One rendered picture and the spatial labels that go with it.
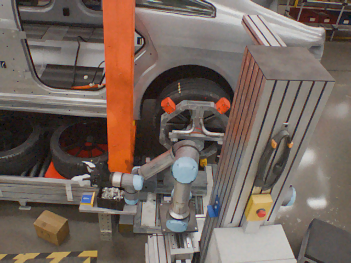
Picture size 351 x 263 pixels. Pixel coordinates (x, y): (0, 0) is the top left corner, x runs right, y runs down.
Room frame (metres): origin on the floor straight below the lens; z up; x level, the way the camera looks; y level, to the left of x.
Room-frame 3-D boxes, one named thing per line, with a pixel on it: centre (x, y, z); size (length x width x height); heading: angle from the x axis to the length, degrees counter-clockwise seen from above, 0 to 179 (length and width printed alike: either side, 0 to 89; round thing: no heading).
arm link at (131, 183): (1.21, 0.19, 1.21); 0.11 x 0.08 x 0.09; 86
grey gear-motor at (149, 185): (2.18, 0.20, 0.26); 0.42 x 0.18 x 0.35; 4
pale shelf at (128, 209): (1.66, 0.43, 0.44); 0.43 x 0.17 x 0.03; 94
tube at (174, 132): (2.01, -0.07, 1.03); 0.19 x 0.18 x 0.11; 4
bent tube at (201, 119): (2.03, -0.26, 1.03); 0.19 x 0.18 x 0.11; 4
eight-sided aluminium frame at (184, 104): (2.14, -0.16, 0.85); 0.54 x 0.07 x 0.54; 94
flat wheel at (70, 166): (2.30, 0.76, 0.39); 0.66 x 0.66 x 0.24
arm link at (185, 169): (1.19, -0.07, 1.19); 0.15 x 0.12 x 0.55; 176
